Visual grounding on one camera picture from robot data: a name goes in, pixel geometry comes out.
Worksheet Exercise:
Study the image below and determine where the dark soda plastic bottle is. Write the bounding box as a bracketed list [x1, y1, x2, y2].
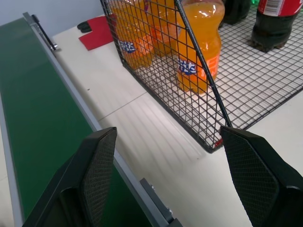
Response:
[222, 0, 252, 26]

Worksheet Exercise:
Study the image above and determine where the cola bottle red label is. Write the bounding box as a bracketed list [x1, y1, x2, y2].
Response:
[250, 0, 303, 53]

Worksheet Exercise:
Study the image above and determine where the black wire basket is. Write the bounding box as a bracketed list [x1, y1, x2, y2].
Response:
[100, 0, 303, 154]

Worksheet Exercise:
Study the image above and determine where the small black round object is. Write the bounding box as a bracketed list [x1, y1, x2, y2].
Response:
[77, 20, 92, 33]

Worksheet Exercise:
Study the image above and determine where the green conveyor belt grey frame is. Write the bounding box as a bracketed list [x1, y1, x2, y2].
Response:
[0, 12, 184, 227]

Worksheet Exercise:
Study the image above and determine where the orange soda plastic bottle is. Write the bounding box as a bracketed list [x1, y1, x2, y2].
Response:
[176, 0, 225, 95]
[146, 0, 183, 57]
[110, 0, 154, 70]

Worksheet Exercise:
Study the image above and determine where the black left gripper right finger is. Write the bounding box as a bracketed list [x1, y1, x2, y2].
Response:
[219, 126, 303, 227]

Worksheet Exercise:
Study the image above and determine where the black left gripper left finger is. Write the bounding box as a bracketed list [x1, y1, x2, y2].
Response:
[22, 127, 118, 227]

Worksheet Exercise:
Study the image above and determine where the red cloth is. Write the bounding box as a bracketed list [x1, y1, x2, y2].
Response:
[78, 13, 118, 51]

